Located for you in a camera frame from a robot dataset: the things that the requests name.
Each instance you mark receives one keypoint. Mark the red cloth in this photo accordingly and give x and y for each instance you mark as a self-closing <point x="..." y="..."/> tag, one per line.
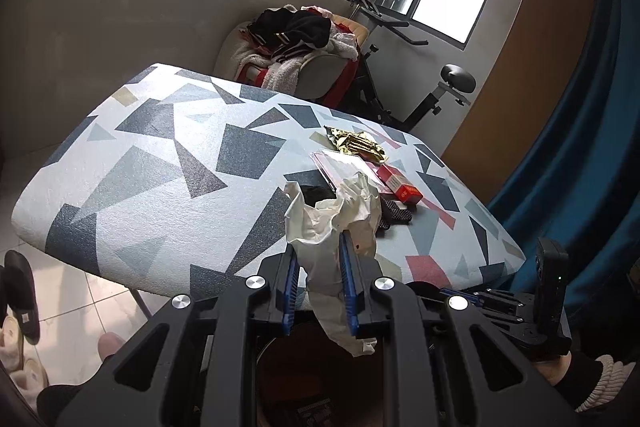
<point x="347" y="79"/>

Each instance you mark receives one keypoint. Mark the beige fluffy slipper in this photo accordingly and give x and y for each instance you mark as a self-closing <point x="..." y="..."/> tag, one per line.
<point x="30" y="379"/>
<point x="11" y="344"/>

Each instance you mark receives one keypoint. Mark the black slipper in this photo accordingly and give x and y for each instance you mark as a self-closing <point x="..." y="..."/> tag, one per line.
<point x="22" y="292"/>

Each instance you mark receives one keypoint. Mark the small red box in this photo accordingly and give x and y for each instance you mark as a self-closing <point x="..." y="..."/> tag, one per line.
<point x="397" y="184"/>

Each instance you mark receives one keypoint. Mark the white tissue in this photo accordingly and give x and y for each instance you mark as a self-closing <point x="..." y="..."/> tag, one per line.
<point x="325" y="217"/>

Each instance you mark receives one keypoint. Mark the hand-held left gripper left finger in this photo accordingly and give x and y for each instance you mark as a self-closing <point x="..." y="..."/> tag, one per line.
<point x="290" y="287"/>

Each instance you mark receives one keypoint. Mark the white pink cloth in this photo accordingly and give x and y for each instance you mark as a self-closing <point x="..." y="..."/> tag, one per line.
<point x="345" y="43"/>

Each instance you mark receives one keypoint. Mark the black dotted glove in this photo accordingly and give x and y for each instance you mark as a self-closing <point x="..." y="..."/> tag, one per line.
<point x="395" y="214"/>

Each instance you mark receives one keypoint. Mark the brown trash bin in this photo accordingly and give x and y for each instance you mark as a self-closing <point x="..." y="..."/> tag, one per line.
<point x="320" y="387"/>

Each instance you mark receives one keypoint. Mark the blue curtain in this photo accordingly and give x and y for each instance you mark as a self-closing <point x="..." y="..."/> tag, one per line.
<point x="575" y="182"/>

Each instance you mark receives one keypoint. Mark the gold foil wrapper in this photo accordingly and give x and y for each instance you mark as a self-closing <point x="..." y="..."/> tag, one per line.
<point x="355" y="143"/>

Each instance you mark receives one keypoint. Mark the metal table leg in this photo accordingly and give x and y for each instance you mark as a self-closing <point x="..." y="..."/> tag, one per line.
<point x="140" y="303"/>

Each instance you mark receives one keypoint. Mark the wooden panel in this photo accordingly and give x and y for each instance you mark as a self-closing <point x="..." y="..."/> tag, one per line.
<point x="540" y="57"/>

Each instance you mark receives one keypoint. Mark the person's right forearm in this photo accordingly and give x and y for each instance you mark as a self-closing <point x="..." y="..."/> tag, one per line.
<point x="590" y="377"/>

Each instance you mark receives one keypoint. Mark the geometric patterned tablecloth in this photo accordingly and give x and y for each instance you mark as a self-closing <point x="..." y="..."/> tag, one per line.
<point x="165" y="187"/>

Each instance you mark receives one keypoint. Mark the black striped garment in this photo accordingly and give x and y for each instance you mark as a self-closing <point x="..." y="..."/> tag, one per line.
<point x="305" y="32"/>

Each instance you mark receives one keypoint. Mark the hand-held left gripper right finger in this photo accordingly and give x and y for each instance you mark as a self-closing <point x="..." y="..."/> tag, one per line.
<point x="349" y="287"/>

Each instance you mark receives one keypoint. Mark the white fluffy blanket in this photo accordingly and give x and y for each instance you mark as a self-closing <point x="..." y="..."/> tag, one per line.
<point x="280" y="74"/>

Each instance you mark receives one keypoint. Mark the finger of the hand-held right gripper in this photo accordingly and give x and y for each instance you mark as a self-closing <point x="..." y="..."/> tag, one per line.
<point x="505" y="316"/>
<point x="495" y="294"/>

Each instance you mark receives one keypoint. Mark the black exercise bike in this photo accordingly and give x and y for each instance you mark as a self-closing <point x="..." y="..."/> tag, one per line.
<point x="375" y="102"/>

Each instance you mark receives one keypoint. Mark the beige chair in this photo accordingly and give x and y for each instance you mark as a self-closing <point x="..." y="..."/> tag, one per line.
<point x="325" y="72"/>

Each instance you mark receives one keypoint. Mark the pink clear plastic box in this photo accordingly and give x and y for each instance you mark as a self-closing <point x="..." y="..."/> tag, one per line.
<point x="345" y="167"/>

